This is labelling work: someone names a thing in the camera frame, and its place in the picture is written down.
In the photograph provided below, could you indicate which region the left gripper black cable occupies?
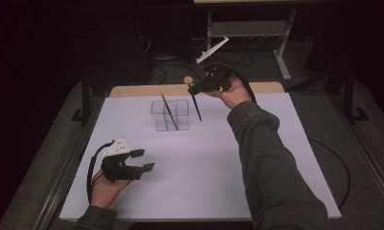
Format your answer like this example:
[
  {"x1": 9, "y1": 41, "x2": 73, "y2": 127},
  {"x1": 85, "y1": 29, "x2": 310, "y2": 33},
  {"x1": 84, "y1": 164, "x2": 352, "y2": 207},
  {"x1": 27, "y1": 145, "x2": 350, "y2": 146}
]
[{"x1": 86, "y1": 140, "x2": 116, "y2": 204}]

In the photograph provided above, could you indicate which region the clear plastic organizer box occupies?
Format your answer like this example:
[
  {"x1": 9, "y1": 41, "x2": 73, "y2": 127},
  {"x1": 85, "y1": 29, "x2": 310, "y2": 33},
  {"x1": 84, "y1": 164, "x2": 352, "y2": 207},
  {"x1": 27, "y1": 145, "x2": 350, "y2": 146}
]
[{"x1": 149, "y1": 99, "x2": 192, "y2": 132}]

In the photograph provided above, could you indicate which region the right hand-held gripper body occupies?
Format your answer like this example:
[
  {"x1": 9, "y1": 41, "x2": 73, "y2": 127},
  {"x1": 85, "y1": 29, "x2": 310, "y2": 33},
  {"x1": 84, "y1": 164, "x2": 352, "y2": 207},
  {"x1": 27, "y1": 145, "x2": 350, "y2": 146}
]
[{"x1": 195, "y1": 36, "x2": 234, "y2": 92}]

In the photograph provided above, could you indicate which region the metal frame rail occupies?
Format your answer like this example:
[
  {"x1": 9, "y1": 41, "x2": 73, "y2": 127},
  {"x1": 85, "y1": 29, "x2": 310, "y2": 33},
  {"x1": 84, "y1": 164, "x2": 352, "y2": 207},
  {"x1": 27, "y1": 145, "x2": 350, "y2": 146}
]
[
  {"x1": 33, "y1": 95, "x2": 104, "y2": 230},
  {"x1": 327, "y1": 95, "x2": 384, "y2": 205}
]

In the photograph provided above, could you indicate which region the black metal stand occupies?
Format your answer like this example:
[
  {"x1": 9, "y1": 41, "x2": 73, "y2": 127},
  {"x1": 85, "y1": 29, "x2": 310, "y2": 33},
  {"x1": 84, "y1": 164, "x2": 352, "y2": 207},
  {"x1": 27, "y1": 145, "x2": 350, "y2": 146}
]
[
  {"x1": 342, "y1": 65, "x2": 371, "y2": 124},
  {"x1": 70, "y1": 73, "x2": 93, "y2": 126}
]

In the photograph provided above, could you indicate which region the black floor cable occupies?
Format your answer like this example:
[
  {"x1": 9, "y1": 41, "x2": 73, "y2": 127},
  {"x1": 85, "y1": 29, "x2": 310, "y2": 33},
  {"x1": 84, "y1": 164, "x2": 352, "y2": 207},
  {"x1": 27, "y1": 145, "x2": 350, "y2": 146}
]
[{"x1": 150, "y1": 63, "x2": 203, "y2": 84}]

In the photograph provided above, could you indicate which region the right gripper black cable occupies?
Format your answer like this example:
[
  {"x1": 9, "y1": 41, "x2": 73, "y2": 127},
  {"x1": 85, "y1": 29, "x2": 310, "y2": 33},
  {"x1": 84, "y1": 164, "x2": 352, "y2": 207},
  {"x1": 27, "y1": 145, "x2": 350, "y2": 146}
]
[{"x1": 208, "y1": 61, "x2": 353, "y2": 210}]

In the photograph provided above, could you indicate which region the person's right hand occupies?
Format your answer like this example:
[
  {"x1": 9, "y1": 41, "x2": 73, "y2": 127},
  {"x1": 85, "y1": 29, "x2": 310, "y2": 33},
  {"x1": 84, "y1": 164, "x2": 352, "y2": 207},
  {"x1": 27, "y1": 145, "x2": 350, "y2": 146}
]
[{"x1": 207, "y1": 78, "x2": 253, "y2": 110}]

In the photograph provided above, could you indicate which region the white metal desk frame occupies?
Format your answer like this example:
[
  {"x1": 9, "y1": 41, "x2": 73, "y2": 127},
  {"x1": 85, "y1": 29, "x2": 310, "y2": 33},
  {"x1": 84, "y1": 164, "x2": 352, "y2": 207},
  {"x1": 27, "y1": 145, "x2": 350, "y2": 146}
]
[{"x1": 192, "y1": 0, "x2": 298, "y2": 82}]

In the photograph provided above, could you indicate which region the white table board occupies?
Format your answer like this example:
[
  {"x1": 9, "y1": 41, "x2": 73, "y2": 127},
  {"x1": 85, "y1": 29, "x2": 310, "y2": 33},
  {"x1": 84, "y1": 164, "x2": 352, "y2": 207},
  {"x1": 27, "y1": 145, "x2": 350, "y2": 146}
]
[{"x1": 58, "y1": 92, "x2": 342, "y2": 222}]

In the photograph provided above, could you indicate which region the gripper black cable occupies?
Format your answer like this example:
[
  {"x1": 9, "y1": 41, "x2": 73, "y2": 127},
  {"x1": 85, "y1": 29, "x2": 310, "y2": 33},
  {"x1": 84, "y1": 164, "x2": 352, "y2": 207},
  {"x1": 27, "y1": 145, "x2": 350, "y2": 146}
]
[
  {"x1": 86, "y1": 140, "x2": 116, "y2": 204},
  {"x1": 208, "y1": 61, "x2": 353, "y2": 210}
]

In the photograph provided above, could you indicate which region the thin black makeup pencil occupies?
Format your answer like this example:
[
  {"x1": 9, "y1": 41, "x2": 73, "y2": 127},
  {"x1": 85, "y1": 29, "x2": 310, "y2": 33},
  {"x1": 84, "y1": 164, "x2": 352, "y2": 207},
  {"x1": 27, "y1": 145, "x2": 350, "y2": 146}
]
[{"x1": 160, "y1": 93, "x2": 179, "y2": 130}]

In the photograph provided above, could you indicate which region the black makeup brush peach tip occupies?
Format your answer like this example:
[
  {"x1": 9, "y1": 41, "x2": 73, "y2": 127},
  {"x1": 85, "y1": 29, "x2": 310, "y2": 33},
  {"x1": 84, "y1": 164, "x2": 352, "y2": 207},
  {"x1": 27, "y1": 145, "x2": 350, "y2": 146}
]
[{"x1": 183, "y1": 76, "x2": 203, "y2": 123}]

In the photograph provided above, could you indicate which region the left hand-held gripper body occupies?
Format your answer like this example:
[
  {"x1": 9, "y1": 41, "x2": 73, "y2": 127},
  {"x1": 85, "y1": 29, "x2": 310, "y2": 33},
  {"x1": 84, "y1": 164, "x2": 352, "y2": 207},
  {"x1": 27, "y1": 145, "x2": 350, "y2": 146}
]
[{"x1": 100, "y1": 137, "x2": 145, "y2": 184}]

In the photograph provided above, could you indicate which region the wooden table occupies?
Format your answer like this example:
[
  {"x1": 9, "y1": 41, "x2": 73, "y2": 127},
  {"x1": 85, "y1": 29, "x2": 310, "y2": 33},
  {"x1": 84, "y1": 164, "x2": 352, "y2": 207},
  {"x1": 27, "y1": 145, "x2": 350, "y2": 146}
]
[{"x1": 109, "y1": 81, "x2": 285, "y2": 98}]

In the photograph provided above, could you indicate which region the person's left hand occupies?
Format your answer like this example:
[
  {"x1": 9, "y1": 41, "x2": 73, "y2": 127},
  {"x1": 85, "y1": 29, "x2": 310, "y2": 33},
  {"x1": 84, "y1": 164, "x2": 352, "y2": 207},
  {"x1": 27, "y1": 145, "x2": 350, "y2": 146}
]
[{"x1": 89, "y1": 169, "x2": 133, "y2": 209}]

